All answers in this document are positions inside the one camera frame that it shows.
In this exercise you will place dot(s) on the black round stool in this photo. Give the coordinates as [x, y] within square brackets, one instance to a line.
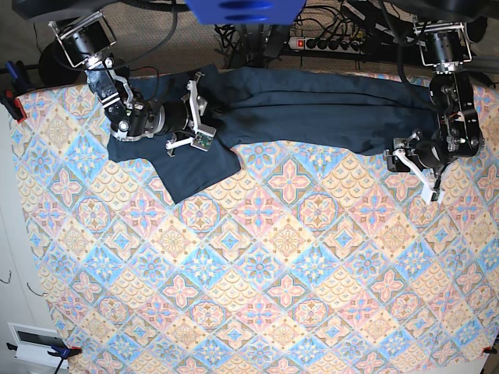
[52, 68]

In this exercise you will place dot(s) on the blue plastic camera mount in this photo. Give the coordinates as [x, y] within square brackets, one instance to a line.
[277, 12]

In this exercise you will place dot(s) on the white power strip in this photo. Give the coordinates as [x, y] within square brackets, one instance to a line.
[323, 44]

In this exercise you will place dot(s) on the orange right corner clamp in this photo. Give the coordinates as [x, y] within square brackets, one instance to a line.
[490, 351]

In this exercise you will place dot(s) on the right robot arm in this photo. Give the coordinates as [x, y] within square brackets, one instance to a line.
[86, 42]

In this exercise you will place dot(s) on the dark blue t-shirt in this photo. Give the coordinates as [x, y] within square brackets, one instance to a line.
[251, 105]

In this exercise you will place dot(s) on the blue orange bottom clamp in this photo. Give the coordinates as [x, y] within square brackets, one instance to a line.
[53, 356]

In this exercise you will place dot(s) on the patterned tablecloth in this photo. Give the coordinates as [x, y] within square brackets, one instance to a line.
[308, 260]

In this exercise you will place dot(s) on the white wall outlet box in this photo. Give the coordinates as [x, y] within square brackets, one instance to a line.
[33, 344]

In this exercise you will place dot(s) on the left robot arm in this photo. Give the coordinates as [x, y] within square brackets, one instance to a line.
[450, 96]

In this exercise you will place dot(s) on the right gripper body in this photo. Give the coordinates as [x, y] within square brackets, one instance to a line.
[194, 133]

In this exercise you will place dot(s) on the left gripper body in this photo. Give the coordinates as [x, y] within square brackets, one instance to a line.
[425, 159]

